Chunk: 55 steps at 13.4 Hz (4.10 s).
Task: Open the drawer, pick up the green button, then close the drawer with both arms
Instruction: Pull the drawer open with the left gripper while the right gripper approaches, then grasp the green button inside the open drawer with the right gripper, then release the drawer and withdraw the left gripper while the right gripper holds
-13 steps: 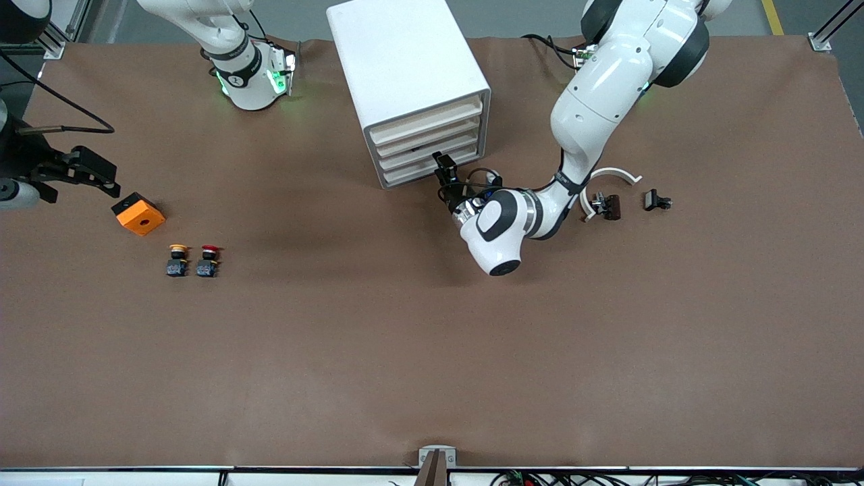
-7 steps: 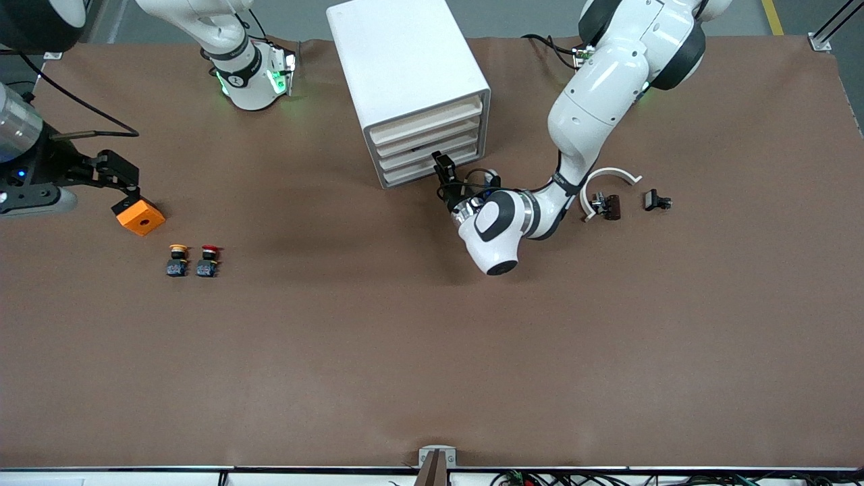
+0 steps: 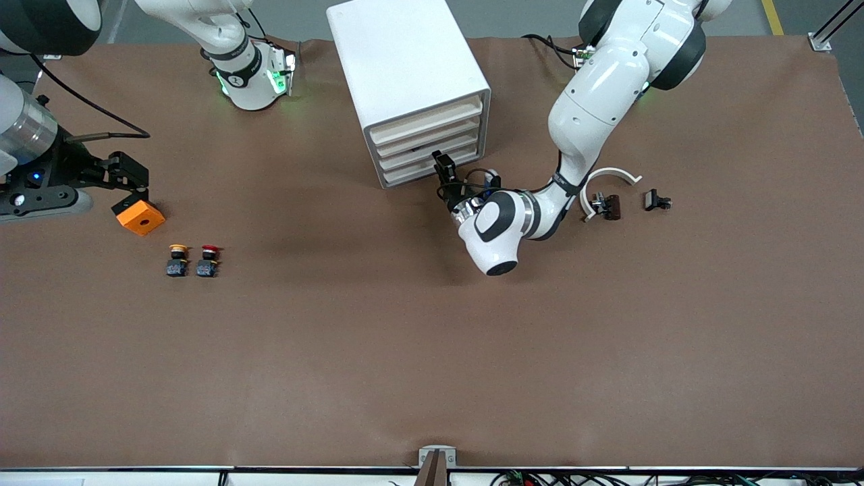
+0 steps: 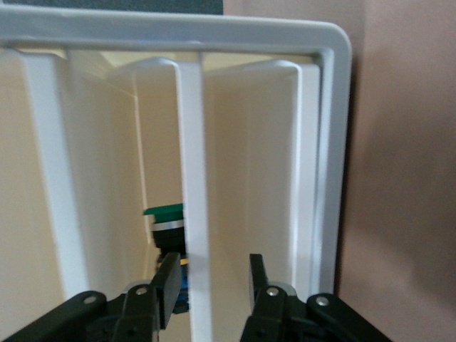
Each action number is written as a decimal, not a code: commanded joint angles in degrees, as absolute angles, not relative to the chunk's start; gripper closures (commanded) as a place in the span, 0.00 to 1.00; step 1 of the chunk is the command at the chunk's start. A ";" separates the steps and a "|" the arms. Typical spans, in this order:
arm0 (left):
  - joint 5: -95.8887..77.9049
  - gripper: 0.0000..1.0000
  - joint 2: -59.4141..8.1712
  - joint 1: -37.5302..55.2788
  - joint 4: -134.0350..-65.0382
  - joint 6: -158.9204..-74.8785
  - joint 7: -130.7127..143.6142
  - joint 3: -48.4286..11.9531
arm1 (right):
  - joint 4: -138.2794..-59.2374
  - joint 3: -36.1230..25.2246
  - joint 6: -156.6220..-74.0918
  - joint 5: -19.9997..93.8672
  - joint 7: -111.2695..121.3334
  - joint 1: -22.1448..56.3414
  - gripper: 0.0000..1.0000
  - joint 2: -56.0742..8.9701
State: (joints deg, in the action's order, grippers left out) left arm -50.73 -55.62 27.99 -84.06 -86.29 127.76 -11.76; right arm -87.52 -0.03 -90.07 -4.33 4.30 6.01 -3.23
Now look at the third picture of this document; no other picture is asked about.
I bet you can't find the white plastic tray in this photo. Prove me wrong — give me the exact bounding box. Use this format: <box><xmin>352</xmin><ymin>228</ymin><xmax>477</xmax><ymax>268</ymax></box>
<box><xmin>377</xmin><ymin>130</ymin><xmax>485</xmax><ymax>174</ymax></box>

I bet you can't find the white cabinet drawer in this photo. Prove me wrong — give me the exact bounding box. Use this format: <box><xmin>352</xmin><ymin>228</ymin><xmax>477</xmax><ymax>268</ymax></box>
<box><xmin>373</xmin><ymin>113</ymin><xmax>484</xmax><ymax>161</ymax></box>
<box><xmin>369</xmin><ymin>94</ymin><xmax>484</xmax><ymax>146</ymax></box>
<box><xmin>381</xmin><ymin>144</ymin><xmax>485</xmax><ymax>188</ymax></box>

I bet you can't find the white drawer cabinet housing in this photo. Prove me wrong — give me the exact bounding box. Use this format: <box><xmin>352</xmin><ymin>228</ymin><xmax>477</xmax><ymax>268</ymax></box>
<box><xmin>327</xmin><ymin>0</ymin><xmax>491</xmax><ymax>190</ymax></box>

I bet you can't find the orange box with hole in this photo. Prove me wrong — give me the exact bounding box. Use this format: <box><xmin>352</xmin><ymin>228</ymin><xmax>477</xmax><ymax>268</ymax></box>
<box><xmin>111</xmin><ymin>192</ymin><xmax>166</xmax><ymax>237</ymax></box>

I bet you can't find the white half-round clamp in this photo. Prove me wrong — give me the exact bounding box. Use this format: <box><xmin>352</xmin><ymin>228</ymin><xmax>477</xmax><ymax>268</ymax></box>
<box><xmin>579</xmin><ymin>167</ymin><xmax>643</xmax><ymax>223</ymax></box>

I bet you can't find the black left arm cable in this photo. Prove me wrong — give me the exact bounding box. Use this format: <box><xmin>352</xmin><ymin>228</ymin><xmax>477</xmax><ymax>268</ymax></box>
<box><xmin>445</xmin><ymin>167</ymin><xmax>504</xmax><ymax>203</ymax></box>

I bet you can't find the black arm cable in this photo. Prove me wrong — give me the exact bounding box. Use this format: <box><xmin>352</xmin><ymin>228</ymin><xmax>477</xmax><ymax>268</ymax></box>
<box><xmin>28</xmin><ymin>53</ymin><xmax>151</xmax><ymax>140</ymax></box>
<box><xmin>445</xmin><ymin>167</ymin><xmax>504</xmax><ymax>203</ymax></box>

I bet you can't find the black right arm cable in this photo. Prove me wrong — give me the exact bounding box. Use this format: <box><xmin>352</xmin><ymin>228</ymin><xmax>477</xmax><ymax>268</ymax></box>
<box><xmin>28</xmin><ymin>53</ymin><xmax>151</xmax><ymax>140</ymax></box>

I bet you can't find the red push button switch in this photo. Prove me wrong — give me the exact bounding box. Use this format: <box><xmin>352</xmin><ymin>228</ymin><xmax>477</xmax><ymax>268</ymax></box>
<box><xmin>196</xmin><ymin>244</ymin><xmax>222</xmax><ymax>279</ymax></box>

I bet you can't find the grey metal mounting bracket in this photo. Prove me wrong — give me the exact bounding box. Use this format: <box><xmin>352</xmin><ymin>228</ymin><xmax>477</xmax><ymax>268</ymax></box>
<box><xmin>418</xmin><ymin>445</ymin><xmax>457</xmax><ymax>470</ymax></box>

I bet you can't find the dark tapered post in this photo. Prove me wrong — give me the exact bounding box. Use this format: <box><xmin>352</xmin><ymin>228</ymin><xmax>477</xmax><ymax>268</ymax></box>
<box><xmin>414</xmin><ymin>451</ymin><xmax>448</xmax><ymax>486</ymax></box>

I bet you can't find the white cable tray ledge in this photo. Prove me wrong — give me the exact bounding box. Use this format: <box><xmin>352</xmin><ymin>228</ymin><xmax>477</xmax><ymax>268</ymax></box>
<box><xmin>0</xmin><ymin>470</ymin><xmax>864</xmax><ymax>486</ymax></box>

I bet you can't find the tangled black cable bundle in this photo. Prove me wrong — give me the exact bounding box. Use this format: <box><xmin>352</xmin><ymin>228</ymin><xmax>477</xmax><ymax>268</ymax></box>
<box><xmin>489</xmin><ymin>470</ymin><xmax>864</xmax><ymax>486</ymax></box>

